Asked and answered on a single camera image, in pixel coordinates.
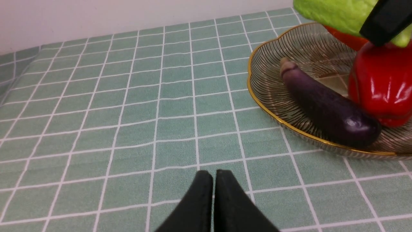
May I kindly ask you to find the purple eggplant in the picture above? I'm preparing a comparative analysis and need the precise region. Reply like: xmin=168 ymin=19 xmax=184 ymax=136
xmin=280 ymin=57 xmax=382 ymax=147

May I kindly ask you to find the green checked tablecloth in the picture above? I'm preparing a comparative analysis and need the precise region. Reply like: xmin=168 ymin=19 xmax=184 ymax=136
xmin=0 ymin=8 xmax=411 ymax=232

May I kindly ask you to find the orange carrot with green leaves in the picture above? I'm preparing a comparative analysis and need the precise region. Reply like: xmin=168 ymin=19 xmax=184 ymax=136
xmin=323 ymin=25 xmax=368 ymax=51

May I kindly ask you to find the red bell pepper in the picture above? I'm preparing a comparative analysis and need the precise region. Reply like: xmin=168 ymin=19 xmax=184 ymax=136
xmin=348 ymin=43 xmax=412 ymax=128

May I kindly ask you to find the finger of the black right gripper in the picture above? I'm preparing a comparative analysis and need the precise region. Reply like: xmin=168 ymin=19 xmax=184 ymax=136
xmin=359 ymin=0 xmax=412 ymax=47

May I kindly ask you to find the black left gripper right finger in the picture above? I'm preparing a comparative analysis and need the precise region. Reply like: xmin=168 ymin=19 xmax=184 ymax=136
xmin=214 ymin=170 xmax=279 ymax=232

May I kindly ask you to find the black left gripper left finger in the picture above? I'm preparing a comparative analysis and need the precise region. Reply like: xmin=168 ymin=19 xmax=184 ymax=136
xmin=156 ymin=170 xmax=213 ymax=232

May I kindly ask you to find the green bitter gourd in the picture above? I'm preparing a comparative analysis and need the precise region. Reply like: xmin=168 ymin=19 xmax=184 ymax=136
xmin=293 ymin=0 xmax=412 ymax=48

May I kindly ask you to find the gold-rimmed glass bowl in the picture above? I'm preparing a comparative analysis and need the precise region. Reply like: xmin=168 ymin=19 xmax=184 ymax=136
xmin=247 ymin=23 xmax=412 ymax=160

